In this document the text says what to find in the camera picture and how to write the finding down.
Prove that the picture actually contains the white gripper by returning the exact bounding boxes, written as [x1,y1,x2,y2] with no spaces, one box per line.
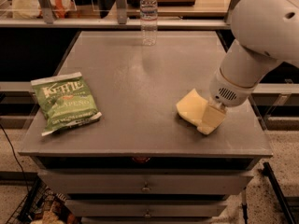
[202,68,258,129]

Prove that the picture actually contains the yellow curved sponge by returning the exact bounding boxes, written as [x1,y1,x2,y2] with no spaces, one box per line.
[176,89,216,135]

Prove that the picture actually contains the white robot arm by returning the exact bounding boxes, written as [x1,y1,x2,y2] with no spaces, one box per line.
[197,0,299,134]

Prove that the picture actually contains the green jalapeno chip bag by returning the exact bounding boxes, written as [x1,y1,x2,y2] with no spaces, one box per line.
[31,72,102,136]

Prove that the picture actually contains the white plastic bag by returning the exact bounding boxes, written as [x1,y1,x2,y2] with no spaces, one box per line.
[12,0,74,19]

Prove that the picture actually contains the grey drawer cabinet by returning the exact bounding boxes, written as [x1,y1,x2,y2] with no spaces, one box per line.
[21,31,272,224]

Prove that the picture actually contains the clear plastic water bottle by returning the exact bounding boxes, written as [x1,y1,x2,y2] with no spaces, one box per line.
[140,0,158,46]

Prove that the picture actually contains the upper grey drawer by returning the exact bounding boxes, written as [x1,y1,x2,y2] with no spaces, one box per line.
[38,170,253,195]

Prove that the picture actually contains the grey drawer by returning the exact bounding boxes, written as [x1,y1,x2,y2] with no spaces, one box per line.
[38,170,253,195]
[65,200,227,217]

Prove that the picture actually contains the lower grey drawer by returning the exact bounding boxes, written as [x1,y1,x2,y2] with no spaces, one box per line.
[65,200,227,217]

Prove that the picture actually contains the metal shelf rail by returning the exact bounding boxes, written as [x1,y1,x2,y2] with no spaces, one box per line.
[0,19,230,30]

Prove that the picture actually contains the black wire basket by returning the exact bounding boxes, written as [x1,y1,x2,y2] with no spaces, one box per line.
[5,177,81,224]

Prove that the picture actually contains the black cable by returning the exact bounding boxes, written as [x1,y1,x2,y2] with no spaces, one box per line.
[0,123,31,193]

